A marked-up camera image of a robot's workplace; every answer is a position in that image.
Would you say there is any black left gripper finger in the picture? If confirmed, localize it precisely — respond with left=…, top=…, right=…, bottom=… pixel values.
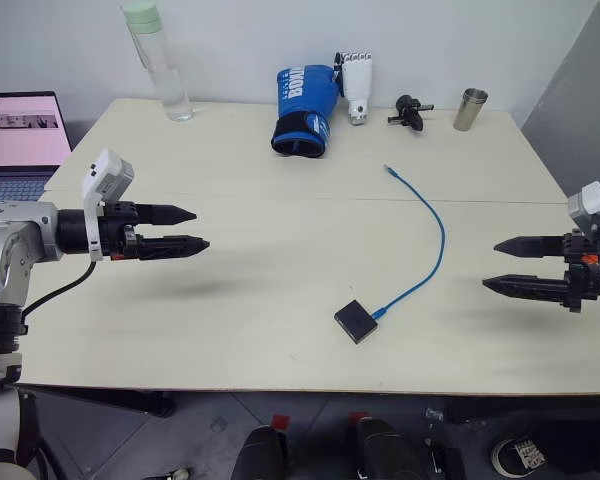
left=137, top=203, right=198, bottom=226
left=140, top=234, right=212, bottom=260

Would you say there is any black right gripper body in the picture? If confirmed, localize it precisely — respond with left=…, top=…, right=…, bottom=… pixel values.
left=561, top=229, right=600, bottom=315

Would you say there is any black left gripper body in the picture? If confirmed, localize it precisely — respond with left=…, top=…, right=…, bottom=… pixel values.
left=96, top=200, right=144, bottom=262

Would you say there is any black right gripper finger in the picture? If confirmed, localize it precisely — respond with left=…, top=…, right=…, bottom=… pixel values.
left=493, top=236, right=566, bottom=260
left=481, top=274, right=570, bottom=306

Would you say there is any small black box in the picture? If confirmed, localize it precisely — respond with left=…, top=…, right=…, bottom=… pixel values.
left=334, top=299, right=380, bottom=346

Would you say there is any black table leg base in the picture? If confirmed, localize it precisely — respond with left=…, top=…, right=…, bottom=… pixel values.
left=447, top=394, right=600, bottom=426
left=29, top=385, right=177, bottom=419

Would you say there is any grey laptop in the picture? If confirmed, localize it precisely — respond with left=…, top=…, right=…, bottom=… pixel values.
left=0, top=90, right=74, bottom=203

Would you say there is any clear bottle with green lid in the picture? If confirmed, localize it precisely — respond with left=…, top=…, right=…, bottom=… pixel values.
left=120, top=0, right=196, bottom=123

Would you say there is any steel cup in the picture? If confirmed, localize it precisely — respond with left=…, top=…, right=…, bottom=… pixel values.
left=453, top=87, right=490, bottom=133

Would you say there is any black and white sneaker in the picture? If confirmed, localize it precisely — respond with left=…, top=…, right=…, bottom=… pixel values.
left=489, top=435, right=551, bottom=478

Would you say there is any blue boxing glove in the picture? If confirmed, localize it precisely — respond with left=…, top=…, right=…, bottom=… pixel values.
left=270, top=64, right=345, bottom=159

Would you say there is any black small clamp tool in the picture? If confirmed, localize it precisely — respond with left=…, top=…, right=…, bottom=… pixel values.
left=387, top=94, right=435, bottom=134

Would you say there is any black rounded robot foot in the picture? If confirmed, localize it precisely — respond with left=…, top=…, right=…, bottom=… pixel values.
left=350, top=415, right=417, bottom=480
left=230, top=424, right=289, bottom=480

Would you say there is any white robotic hand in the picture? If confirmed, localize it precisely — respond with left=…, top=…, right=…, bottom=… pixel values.
left=333, top=50, right=376, bottom=127

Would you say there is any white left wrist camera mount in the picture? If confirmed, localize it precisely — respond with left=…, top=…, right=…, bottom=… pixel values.
left=82, top=148, right=137, bottom=262

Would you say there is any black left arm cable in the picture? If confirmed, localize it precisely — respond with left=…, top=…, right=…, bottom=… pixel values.
left=20, top=259, right=99, bottom=321

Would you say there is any blue cable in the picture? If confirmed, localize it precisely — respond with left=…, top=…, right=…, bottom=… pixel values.
left=370, top=163, right=447, bottom=321

